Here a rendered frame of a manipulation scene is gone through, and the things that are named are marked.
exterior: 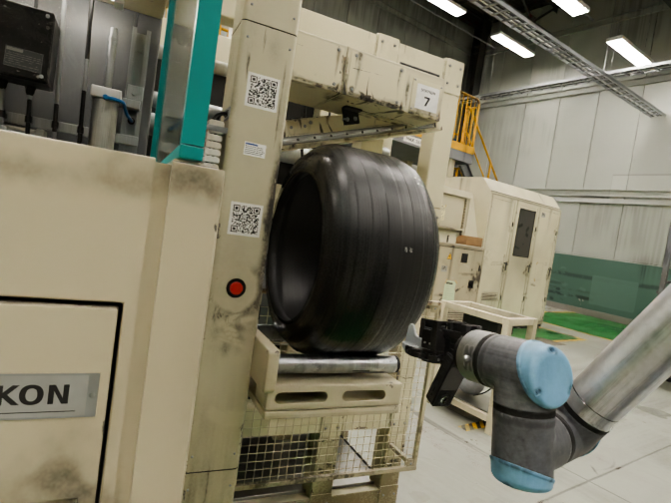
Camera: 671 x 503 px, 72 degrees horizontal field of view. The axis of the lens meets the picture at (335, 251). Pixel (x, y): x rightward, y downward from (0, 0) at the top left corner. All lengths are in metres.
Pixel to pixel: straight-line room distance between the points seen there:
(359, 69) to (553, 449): 1.15
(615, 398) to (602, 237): 11.99
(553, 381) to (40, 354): 0.63
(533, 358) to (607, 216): 12.14
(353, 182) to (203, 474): 0.77
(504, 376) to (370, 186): 0.50
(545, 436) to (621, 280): 11.74
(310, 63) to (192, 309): 1.13
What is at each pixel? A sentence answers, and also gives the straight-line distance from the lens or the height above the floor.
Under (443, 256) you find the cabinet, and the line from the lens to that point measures 5.56.
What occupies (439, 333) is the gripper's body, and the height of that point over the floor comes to 1.06.
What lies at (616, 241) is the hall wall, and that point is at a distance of 12.67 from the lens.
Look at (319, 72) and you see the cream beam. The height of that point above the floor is 1.68.
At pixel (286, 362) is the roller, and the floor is 0.91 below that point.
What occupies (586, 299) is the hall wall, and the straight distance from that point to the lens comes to 12.78.
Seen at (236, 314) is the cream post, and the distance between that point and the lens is 1.10.
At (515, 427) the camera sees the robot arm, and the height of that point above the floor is 0.98.
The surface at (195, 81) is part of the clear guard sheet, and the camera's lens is 0.41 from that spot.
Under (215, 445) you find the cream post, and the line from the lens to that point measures 1.21.
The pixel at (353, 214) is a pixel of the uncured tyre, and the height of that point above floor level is 1.27.
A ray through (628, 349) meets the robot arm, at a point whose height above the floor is 1.11.
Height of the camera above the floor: 1.23
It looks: 3 degrees down
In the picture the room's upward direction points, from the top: 8 degrees clockwise
